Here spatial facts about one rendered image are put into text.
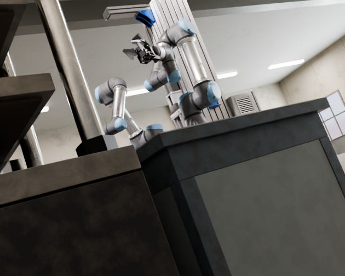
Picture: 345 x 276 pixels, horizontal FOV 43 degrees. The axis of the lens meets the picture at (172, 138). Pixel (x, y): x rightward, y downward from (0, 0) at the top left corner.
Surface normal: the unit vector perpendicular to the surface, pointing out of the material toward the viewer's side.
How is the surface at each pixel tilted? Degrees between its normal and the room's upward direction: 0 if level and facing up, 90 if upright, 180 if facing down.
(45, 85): 90
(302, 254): 90
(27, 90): 90
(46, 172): 90
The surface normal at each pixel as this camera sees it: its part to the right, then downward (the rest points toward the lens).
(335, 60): -0.84, 0.22
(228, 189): 0.50, -0.35
